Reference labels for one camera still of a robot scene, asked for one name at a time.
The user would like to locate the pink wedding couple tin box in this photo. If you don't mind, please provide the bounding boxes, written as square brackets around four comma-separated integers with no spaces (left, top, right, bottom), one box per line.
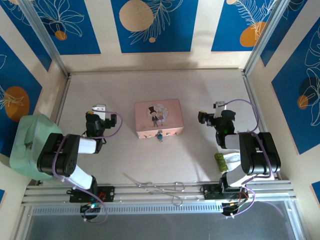
[134,98,185,140]

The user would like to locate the mint green container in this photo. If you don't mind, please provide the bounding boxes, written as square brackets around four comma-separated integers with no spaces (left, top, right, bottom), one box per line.
[9,114,63,181]

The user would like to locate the left electronics board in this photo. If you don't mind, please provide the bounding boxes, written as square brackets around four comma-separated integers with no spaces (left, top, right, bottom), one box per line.
[79,202,103,214]

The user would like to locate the electronics board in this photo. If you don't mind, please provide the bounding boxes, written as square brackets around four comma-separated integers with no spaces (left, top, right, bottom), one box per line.
[79,202,103,214]
[221,201,245,216]

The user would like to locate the right electronics board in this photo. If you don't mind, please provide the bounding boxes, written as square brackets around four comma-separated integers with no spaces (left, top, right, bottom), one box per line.
[221,201,245,216]

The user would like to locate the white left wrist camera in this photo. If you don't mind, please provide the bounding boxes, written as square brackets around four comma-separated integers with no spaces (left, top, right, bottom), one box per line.
[91,103,107,121]

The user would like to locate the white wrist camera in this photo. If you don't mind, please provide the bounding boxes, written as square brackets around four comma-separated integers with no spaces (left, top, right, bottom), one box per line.
[91,103,107,121]
[212,101,227,117]

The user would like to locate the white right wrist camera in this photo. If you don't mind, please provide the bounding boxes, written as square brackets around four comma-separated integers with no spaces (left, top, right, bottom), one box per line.
[212,101,227,117]

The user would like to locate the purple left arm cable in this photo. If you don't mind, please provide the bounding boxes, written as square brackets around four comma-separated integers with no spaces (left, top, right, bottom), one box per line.
[53,112,124,224]

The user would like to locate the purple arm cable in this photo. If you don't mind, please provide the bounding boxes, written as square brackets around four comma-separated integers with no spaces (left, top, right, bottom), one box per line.
[218,99,274,220]
[53,112,124,224]

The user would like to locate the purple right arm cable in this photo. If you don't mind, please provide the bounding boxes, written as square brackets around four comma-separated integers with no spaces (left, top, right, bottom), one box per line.
[218,99,274,220]

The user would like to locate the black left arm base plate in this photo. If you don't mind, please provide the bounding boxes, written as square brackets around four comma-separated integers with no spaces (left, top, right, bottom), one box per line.
[68,186,116,203]

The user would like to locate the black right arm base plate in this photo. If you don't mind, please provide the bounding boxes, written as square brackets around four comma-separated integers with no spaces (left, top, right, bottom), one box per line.
[201,183,250,201]

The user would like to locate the metal ring-handled forceps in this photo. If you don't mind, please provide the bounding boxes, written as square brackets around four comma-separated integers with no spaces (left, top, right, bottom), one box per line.
[136,181,187,207]

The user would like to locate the aluminium frame post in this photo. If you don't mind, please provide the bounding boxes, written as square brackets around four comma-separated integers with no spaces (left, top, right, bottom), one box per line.
[242,0,293,76]
[18,0,71,77]

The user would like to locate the aluminium frame rail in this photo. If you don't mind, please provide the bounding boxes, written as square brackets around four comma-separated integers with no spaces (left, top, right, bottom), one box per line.
[21,183,298,208]

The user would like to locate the slotted grey cable duct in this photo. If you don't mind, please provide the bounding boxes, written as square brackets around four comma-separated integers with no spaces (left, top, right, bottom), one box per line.
[31,203,289,216]

